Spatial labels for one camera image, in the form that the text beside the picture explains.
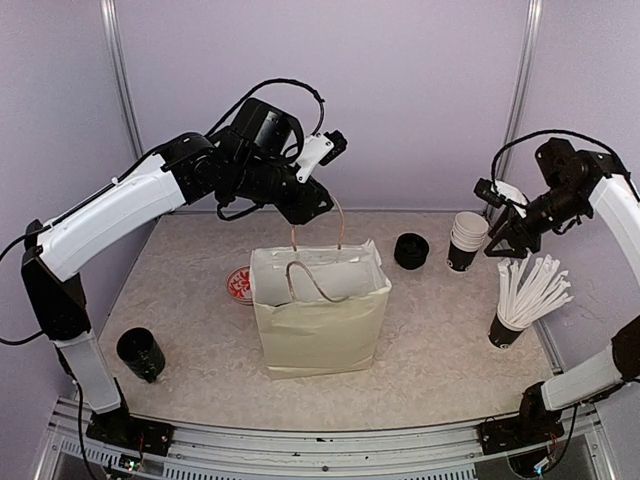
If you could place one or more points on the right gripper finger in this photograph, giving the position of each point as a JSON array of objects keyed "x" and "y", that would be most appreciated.
[
  {"x": 501, "y": 221},
  {"x": 507, "y": 247}
]

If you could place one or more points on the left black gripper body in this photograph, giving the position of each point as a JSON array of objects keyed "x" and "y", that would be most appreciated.
[{"x": 296, "y": 210}]

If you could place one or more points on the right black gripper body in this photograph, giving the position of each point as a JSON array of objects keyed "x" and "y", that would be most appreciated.
[{"x": 518, "y": 225}]

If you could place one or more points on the stack of paper cups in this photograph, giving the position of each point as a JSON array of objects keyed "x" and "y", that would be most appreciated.
[{"x": 468, "y": 234}]

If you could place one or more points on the beige paper bag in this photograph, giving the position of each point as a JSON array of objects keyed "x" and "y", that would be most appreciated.
[{"x": 319, "y": 310}]

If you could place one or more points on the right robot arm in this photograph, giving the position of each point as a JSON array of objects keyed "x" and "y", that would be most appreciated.
[{"x": 590, "y": 197}]

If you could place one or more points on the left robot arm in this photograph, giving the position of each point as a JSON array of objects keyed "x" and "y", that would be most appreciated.
[{"x": 255, "y": 151}]

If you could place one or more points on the bundle of white straws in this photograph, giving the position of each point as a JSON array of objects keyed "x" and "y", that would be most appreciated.
[{"x": 528, "y": 293}]

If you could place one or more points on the cup holding straws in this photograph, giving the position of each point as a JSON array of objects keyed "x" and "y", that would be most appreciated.
[{"x": 501, "y": 334}]

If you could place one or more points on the stack of black lids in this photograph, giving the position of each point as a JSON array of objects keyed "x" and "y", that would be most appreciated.
[{"x": 411, "y": 251}]

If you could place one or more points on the red white patterned bowl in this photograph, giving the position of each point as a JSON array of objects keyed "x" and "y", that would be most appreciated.
[{"x": 238, "y": 286}]

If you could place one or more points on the dark green black can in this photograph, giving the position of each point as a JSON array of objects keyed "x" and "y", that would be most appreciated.
[{"x": 139, "y": 350}]

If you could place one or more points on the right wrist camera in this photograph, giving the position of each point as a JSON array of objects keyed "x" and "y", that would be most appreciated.
[{"x": 498, "y": 193}]

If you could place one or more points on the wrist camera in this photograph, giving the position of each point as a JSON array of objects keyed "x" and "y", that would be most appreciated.
[
  {"x": 498, "y": 193},
  {"x": 318, "y": 149}
]

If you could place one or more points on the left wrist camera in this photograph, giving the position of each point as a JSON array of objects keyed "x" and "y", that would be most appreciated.
[{"x": 318, "y": 149}]

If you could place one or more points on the right corner metal post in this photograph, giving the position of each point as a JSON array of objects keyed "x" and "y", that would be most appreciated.
[{"x": 525, "y": 68}]

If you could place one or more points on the corner metal post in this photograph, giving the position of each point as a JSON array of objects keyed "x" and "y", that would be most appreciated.
[
  {"x": 525, "y": 68},
  {"x": 117, "y": 58}
]

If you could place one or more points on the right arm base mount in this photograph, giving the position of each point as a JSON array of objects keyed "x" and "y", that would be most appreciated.
[{"x": 533, "y": 424}]

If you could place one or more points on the aluminium front rail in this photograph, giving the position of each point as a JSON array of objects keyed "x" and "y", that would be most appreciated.
[{"x": 446, "y": 451}]

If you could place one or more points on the left corner metal post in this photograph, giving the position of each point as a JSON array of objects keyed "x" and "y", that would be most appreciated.
[{"x": 117, "y": 58}]

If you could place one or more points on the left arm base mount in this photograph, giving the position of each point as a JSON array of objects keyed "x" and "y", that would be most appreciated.
[{"x": 119, "y": 428}]

